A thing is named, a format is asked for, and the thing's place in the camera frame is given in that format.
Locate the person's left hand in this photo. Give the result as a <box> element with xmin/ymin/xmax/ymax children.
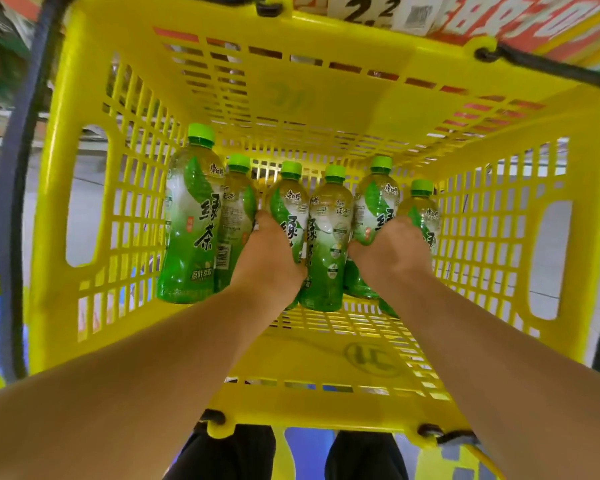
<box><xmin>229</xmin><ymin>209</ymin><xmax>309</xmax><ymax>315</ymax></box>

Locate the yellow price tag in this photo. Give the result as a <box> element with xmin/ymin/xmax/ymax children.
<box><xmin>326</xmin><ymin>0</ymin><xmax>445</xmax><ymax>37</ymax></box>

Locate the person's right trouser leg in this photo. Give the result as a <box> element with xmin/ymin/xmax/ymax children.
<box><xmin>323</xmin><ymin>430</ymin><xmax>410</xmax><ymax>480</ymax></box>

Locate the yellow shopping basket trolley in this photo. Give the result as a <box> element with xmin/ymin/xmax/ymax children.
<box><xmin>0</xmin><ymin>0</ymin><xmax>600</xmax><ymax>480</ymax></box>

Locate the person's left forearm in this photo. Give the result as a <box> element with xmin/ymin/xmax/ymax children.
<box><xmin>0</xmin><ymin>284</ymin><xmax>291</xmax><ymax>480</ymax></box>

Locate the orange shelf label strip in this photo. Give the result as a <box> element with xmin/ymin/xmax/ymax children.
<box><xmin>289</xmin><ymin>0</ymin><xmax>600</xmax><ymax>58</ymax></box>

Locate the person's left trouser leg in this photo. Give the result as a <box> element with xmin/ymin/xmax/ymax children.
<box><xmin>163</xmin><ymin>423</ymin><xmax>277</xmax><ymax>480</ymax></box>

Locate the person's right forearm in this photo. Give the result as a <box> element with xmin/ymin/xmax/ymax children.
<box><xmin>379</xmin><ymin>272</ymin><xmax>600</xmax><ymax>480</ymax></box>

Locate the person's right hand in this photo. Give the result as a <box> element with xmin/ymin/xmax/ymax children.
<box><xmin>347</xmin><ymin>216</ymin><xmax>435</xmax><ymax>295</ymax></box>

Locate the person's trouser leg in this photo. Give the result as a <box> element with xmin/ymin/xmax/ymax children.
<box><xmin>323</xmin><ymin>430</ymin><xmax>410</xmax><ymax>480</ymax></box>
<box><xmin>163</xmin><ymin>423</ymin><xmax>277</xmax><ymax>480</ymax></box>

